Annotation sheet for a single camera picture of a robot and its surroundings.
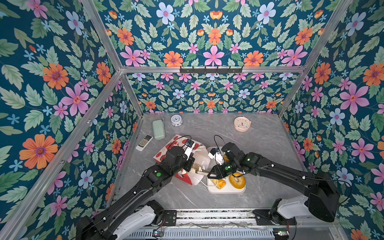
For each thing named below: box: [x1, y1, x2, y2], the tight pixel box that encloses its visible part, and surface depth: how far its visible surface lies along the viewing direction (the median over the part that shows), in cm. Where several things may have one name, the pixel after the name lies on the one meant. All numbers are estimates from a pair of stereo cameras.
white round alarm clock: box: [170, 114, 183, 127], surface depth 113 cm
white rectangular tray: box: [207, 173, 246, 194], surface depth 84 cm
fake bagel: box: [229, 172, 246, 189], surface depth 84 cm
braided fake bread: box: [210, 179, 226, 190], surface depth 83 cm
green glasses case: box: [152, 119, 166, 141], surface depth 110 cm
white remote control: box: [135, 134, 153, 152], surface depth 103 cm
